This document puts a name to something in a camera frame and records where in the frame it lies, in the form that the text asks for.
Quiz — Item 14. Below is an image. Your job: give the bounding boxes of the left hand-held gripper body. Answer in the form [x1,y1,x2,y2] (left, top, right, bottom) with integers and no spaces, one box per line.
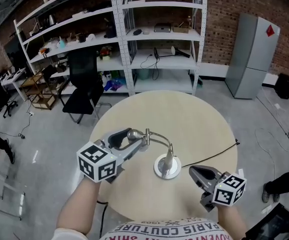
[76,133,129,184]

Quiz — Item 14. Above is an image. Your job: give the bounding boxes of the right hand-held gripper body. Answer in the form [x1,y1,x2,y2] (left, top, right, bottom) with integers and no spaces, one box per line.
[200,172,248,213]

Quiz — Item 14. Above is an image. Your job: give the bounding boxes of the silver desk lamp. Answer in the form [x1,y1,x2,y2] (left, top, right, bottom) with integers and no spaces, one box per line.
[127,127,182,181]

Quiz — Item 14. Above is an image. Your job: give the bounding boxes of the person's left forearm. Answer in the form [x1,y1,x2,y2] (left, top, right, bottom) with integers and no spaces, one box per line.
[56,175,102,238]

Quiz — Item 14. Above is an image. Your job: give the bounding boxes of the person's right forearm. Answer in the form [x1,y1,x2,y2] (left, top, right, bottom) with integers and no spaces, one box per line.
[216,203,248,240]

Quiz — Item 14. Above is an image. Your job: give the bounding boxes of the white desk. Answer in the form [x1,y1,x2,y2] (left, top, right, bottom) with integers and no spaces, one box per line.
[0,67,28,102]

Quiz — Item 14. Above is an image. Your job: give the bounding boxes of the round wooden table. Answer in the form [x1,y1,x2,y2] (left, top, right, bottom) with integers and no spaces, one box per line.
[89,89,239,223]

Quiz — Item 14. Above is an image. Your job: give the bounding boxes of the blue and purple plastic items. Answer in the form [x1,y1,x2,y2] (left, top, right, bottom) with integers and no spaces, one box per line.
[103,77,127,93]

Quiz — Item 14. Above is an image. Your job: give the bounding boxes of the black monitor screen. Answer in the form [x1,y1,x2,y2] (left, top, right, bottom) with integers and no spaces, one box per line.
[245,202,289,240]

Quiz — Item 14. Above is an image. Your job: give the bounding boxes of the black mesh chair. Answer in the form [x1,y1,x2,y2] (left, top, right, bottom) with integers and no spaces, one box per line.
[58,49,113,125]

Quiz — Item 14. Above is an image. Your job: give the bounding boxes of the person's white printed shirt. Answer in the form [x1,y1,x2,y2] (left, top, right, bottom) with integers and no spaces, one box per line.
[51,217,233,240]

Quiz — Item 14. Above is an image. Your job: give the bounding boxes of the teal bucket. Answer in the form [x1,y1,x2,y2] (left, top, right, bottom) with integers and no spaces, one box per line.
[137,69,150,81]

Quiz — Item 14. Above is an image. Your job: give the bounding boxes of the flower bouquet in pot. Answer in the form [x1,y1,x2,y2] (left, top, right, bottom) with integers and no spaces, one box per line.
[99,45,114,60]

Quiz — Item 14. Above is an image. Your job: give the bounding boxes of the white metal shelf unit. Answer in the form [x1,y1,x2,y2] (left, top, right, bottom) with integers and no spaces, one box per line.
[108,0,208,97]
[13,0,126,98]

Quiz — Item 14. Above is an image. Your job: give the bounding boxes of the wooden trolley cart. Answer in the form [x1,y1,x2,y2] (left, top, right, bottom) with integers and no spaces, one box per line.
[21,70,60,111]

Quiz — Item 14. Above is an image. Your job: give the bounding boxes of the black office chair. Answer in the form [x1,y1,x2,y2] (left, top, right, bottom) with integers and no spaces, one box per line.
[0,77,19,119]

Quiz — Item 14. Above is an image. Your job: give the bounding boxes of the black bag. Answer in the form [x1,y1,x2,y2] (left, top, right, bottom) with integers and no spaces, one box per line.
[275,73,289,100]

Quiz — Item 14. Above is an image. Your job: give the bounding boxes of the silver toaster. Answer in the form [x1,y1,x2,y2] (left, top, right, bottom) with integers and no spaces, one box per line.
[154,23,172,33]

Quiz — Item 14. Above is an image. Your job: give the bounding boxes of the grey refrigerator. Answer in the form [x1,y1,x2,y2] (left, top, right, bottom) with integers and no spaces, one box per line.
[225,12,281,101]

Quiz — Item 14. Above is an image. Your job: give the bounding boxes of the wooden box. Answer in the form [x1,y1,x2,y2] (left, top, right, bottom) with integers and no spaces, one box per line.
[172,25,191,34]

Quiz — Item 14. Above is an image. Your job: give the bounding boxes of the black lamp power cable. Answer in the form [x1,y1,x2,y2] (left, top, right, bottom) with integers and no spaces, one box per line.
[180,138,239,169]

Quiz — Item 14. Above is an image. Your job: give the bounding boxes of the black cable under table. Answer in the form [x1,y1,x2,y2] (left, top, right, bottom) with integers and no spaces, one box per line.
[96,199,110,238]

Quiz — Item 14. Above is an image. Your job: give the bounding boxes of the white floor cable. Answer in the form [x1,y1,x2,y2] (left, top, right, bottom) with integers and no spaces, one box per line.
[254,93,289,177]

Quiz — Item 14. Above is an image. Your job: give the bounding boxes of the black lamp with cable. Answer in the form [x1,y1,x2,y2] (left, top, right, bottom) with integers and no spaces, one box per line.
[140,46,191,81]

